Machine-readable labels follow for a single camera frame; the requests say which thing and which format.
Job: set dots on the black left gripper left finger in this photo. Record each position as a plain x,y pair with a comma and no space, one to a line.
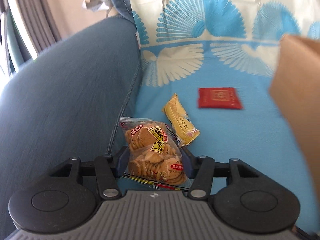
109,168

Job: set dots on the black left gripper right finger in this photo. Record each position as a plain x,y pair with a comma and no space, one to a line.
201,170

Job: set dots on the yellow snack bar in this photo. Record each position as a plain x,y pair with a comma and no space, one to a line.
184,129

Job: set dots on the clear bag of round biscuits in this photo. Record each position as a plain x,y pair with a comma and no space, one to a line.
155,158

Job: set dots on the red snack packet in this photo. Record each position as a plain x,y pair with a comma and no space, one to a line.
224,98

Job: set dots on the blue fabric sofa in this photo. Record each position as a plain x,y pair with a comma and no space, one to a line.
67,103

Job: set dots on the brown cardboard box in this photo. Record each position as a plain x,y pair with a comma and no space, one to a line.
295,90

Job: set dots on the blue white patterned cover sheet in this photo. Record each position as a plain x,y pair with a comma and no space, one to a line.
192,44

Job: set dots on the grey curtain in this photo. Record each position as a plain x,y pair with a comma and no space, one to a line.
39,22

